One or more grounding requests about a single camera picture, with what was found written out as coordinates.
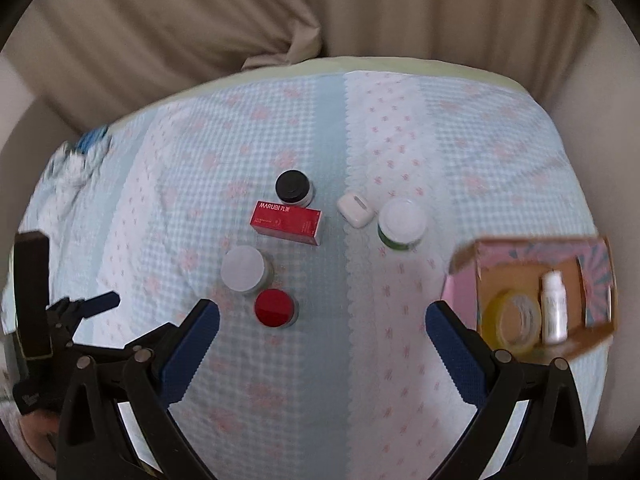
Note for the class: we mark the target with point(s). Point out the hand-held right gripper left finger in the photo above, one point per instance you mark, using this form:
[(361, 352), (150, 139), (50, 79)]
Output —
[(192, 340)]

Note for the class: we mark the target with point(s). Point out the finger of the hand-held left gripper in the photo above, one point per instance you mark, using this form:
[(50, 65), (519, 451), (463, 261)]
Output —
[(92, 304)]

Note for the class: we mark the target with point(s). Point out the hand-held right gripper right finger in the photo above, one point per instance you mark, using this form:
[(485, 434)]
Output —
[(452, 345)]

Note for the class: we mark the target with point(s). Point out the yellow tape roll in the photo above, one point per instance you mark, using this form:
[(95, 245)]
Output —
[(512, 322)]

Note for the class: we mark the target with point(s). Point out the red lid jar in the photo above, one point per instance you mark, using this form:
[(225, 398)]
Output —
[(274, 308)]

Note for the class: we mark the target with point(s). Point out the small white bottle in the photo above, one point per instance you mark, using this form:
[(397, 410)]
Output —
[(553, 307)]

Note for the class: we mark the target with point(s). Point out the white lid green jar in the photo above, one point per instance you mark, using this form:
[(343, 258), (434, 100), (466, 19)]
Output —
[(401, 222)]

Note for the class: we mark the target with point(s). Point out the red rectangular box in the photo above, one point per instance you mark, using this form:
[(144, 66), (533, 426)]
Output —
[(286, 221)]

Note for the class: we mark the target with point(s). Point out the pink cardboard box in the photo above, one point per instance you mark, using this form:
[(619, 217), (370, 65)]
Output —
[(590, 270)]

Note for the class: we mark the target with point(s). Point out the white earbud case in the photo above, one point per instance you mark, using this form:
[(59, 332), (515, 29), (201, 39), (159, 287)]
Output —
[(353, 207)]

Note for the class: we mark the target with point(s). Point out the black lid jar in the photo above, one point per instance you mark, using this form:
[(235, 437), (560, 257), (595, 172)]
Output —
[(295, 187)]

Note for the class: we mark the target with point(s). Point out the blue white crumpled cloth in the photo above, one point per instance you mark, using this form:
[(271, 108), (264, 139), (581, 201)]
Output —
[(75, 160)]

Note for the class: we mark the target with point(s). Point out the beige curtain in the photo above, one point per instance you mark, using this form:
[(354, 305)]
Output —
[(300, 15)]

